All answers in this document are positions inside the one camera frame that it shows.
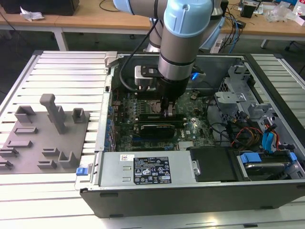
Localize tall black box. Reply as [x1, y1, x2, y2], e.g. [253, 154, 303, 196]
[221, 0, 229, 18]

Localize blue flat wire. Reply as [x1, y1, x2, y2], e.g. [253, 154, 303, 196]
[262, 132, 278, 155]

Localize wooden desk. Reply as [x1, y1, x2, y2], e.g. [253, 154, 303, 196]
[0, 0, 305, 52]

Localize white wrist camera black mount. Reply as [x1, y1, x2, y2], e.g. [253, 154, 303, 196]
[134, 64, 163, 93]

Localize clear plastic bags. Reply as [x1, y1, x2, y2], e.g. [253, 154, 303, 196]
[264, 4, 296, 23]

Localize hard disk in blue carrier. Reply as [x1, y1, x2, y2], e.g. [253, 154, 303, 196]
[237, 152, 297, 181]

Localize grey parts rack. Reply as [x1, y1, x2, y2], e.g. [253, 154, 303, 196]
[0, 93, 90, 175]

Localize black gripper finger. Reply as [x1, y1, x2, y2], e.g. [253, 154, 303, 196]
[160, 96, 168, 118]
[167, 99, 178, 117]

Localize red yellow power wires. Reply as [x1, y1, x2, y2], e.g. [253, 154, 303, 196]
[234, 127, 262, 146]

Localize black camera cable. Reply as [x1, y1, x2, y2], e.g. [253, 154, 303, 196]
[119, 19, 165, 93]

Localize white power strip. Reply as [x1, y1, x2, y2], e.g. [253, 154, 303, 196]
[211, 39, 224, 53]

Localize black open PC case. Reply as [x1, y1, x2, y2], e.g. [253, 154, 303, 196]
[75, 52, 305, 219]

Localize grey metal drive cage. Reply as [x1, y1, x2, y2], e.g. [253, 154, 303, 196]
[214, 64, 279, 134]

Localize black plastic shroud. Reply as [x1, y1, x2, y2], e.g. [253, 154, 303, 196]
[187, 146, 239, 183]

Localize red white carton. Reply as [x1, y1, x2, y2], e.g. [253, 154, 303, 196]
[293, 0, 305, 26]

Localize black graphics card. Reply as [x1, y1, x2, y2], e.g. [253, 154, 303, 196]
[138, 123, 176, 139]

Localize crumpled white paper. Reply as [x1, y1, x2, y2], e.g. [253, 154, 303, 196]
[20, 6, 45, 22]

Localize large black box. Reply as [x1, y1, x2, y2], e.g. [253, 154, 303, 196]
[0, 0, 79, 16]

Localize green motherboard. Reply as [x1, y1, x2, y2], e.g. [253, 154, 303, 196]
[111, 88, 216, 152]

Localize grey power supply with label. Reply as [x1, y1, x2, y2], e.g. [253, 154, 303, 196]
[91, 151, 200, 189]

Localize metal socket cover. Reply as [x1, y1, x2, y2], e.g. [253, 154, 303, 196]
[149, 100, 163, 115]

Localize small silver heatsink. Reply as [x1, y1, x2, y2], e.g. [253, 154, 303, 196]
[177, 142, 193, 151]

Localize small black box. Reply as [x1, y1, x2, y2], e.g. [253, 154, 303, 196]
[240, 3, 258, 19]

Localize black RAM slot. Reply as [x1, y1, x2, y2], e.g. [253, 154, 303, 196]
[136, 119, 187, 128]

